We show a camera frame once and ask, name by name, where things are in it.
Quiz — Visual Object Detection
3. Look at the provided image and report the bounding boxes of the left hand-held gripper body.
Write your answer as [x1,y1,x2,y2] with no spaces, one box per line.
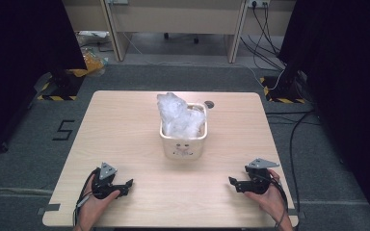
[91,162,128,200]

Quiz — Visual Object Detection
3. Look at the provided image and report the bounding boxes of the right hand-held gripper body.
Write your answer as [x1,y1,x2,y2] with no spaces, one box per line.
[236,157,280,195]

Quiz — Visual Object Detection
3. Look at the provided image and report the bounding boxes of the white plastic bin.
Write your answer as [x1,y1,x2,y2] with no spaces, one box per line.
[159,102,209,162]

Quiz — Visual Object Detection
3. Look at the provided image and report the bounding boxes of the clear plastic bag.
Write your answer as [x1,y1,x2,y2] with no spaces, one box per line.
[156,91,207,140]

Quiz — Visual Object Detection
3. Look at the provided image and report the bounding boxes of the person's right hand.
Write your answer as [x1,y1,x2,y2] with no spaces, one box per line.
[245,168,291,223]

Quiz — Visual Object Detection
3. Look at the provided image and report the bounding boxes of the person's left hand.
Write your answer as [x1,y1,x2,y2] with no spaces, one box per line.
[76,177,122,226]

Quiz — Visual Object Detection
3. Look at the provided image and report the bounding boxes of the black tape strip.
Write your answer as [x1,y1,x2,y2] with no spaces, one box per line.
[37,203,62,216]

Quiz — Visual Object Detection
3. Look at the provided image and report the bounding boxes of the stand base with hazard tape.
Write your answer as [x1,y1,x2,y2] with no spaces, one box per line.
[36,70,86,102]
[259,74,306,105]

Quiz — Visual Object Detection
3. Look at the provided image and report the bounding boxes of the yellow plastic bag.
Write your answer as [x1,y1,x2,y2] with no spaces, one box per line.
[71,47,108,79]

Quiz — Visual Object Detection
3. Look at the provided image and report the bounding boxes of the black curtain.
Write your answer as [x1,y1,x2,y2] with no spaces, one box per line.
[277,0,370,231]
[0,0,88,162]

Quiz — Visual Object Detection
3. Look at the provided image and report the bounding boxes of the white packets under desk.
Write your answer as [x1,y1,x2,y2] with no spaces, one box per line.
[76,30,111,46]

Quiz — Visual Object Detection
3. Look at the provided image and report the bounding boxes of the beige office desk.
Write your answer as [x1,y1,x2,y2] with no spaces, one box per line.
[61,0,298,64]

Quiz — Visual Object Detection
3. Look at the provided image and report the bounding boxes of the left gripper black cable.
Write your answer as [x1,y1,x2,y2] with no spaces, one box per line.
[72,167,98,227]

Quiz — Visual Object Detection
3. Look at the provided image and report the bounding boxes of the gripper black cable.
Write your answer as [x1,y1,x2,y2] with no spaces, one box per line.
[268,177,291,229]
[72,167,98,227]

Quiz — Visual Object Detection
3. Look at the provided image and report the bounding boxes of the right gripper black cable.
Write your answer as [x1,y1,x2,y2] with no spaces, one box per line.
[268,177,291,229]

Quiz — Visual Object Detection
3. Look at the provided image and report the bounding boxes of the black floor cable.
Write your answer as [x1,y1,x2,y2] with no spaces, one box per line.
[265,109,317,213]

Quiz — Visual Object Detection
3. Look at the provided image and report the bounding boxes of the bundle of black wall cables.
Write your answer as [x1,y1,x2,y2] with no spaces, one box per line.
[240,1,287,72]

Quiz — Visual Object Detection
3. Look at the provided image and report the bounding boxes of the white wall power outlet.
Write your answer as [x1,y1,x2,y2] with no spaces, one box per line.
[248,0,272,9]

